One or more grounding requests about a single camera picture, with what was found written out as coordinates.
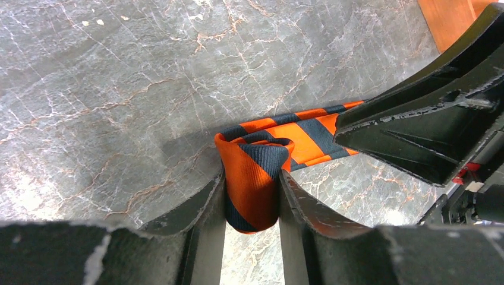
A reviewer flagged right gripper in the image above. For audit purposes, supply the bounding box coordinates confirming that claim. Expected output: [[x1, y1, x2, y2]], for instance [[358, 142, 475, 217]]
[[334, 88, 503, 225]]

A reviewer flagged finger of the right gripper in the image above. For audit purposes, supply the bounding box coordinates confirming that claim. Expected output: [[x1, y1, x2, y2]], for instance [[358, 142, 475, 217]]
[[336, 3, 503, 130]]

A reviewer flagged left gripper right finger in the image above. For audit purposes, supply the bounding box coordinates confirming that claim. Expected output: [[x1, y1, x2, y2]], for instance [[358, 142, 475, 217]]
[[279, 172, 503, 284]]

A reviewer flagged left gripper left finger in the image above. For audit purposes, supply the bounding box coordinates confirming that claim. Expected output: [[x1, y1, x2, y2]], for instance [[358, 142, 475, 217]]
[[1, 173, 226, 284]]

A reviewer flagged orange navy striped tie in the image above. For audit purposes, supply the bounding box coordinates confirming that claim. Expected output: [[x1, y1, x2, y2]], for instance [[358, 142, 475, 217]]
[[214, 101, 362, 234]]

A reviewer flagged wooden compartment tray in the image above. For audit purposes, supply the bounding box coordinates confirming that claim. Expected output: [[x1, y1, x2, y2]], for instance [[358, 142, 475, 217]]
[[418, 0, 498, 53]]

